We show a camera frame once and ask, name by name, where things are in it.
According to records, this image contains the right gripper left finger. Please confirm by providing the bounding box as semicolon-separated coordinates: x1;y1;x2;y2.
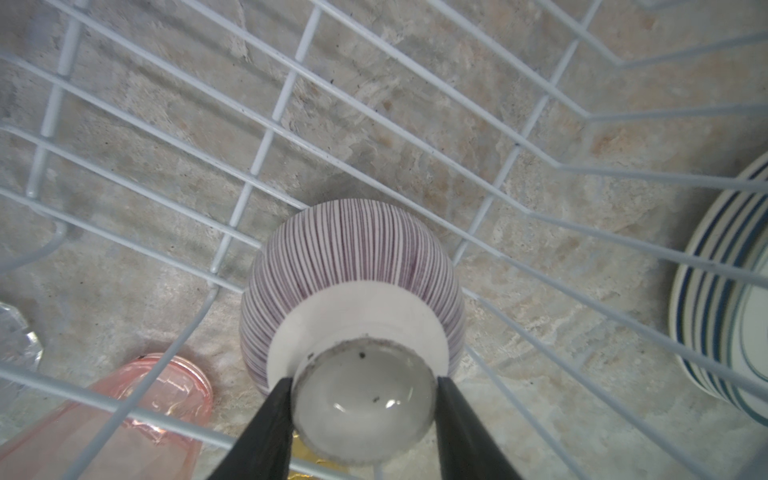
209;377;294;480

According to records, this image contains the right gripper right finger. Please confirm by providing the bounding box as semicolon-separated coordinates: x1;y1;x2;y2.
434;377;522;480

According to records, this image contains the yellow glass cup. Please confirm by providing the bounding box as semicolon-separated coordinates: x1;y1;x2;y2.
287;431;349;480

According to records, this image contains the white ceramic bowl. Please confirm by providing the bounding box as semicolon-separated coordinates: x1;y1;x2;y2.
239;198;466;466

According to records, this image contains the pink glass cup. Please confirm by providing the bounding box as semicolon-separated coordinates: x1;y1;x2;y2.
0;352;215;480

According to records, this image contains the clear glass cup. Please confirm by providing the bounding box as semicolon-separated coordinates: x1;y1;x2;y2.
1;303;44;372

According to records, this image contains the white wire dish rack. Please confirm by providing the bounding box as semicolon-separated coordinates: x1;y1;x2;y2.
1;1;767;479

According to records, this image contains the grey patterned plate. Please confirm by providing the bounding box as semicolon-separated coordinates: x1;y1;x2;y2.
731;243;767;426
668;152;768;403

